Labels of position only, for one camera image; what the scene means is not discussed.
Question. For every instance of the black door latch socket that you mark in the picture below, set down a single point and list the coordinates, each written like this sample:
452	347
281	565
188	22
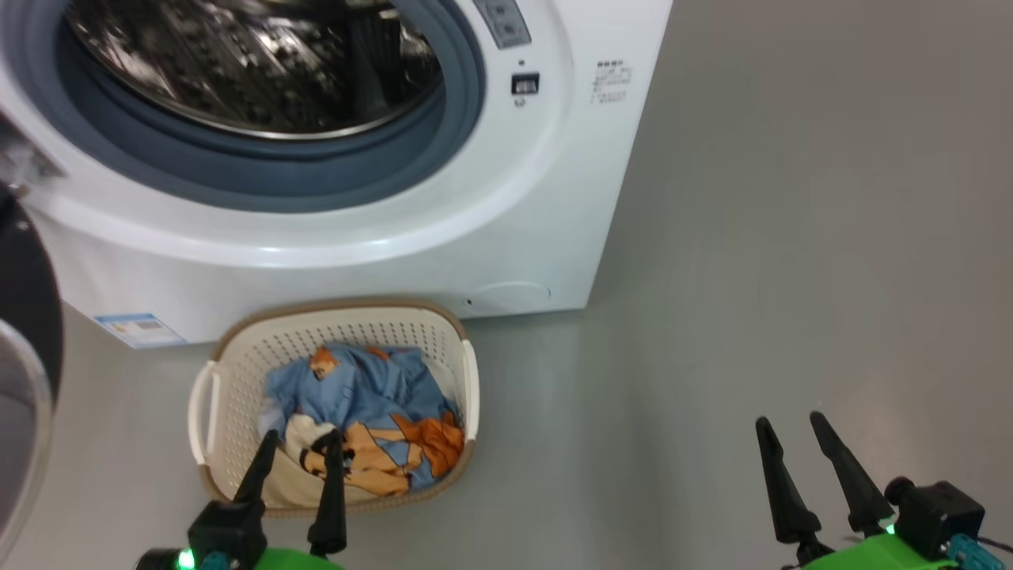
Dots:
525	84

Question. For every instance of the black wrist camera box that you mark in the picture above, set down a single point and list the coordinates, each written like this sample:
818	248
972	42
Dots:
229	534
942	511

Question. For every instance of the stainless steel drum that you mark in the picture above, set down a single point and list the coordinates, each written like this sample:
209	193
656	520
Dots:
237	71

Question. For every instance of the black glass washing machine door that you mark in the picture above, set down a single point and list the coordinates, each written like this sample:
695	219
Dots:
28	277

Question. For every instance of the round white filter cover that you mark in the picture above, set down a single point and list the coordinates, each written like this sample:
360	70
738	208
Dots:
510	298

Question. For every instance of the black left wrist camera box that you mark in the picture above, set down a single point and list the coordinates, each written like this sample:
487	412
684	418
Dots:
229	534

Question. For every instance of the white washing machine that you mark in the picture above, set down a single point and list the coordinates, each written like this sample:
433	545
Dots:
356	261

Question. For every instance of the grey rubber door gasket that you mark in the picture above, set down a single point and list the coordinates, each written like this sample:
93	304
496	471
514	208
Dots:
316	170

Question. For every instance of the grey control panel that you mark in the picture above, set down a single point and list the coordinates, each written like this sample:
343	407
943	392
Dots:
505	22

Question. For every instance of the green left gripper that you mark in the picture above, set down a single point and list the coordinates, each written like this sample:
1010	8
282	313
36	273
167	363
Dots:
297	562

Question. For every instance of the cream perforated laundry basket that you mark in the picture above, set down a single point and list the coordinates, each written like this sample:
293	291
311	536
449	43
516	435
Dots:
237	372

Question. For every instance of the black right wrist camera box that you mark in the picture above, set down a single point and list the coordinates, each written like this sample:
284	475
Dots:
942	511

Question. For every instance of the printed warning text label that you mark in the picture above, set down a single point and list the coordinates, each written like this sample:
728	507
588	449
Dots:
612	81

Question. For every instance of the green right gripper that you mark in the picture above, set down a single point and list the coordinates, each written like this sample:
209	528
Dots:
878	556

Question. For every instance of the blue cartoon print garment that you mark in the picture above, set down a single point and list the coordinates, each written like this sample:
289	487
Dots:
372	388

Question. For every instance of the blue energy label sticker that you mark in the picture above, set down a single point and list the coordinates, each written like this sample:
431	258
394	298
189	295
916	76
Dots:
141	330

